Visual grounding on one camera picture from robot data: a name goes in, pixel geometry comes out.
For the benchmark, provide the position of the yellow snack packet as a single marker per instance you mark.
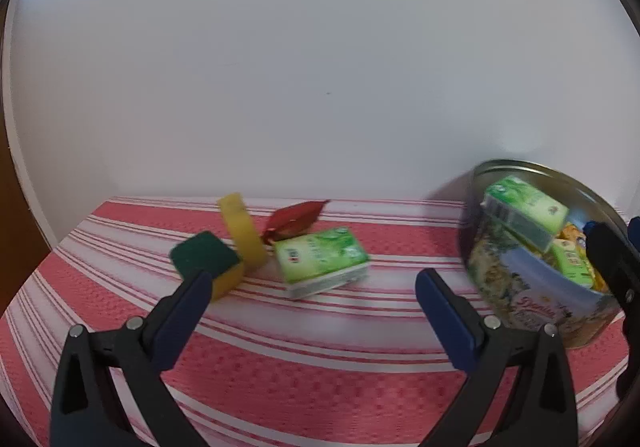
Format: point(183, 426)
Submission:
point(575, 233)

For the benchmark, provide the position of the red candy wrapper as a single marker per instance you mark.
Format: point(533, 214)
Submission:
point(295, 217)

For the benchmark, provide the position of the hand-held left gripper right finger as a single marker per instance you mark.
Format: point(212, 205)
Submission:
point(445, 312)

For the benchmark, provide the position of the large green tissue pack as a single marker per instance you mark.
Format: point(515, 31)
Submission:
point(320, 257)

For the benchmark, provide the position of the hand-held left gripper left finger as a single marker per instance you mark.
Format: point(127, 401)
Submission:
point(185, 307)

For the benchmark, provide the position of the thick yellow sponge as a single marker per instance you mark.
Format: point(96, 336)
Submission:
point(242, 232)

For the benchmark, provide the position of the pink striped cloth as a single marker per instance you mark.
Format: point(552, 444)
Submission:
point(310, 367)

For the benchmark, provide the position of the green and yellow scouring sponge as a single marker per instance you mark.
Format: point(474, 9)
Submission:
point(205, 249)

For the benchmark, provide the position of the brown wooden panel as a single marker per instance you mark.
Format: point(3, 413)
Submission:
point(15, 227)

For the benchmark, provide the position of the round metal cookie tin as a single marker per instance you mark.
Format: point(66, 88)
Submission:
point(510, 277)

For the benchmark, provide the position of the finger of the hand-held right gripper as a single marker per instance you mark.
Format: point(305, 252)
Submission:
point(610, 257)

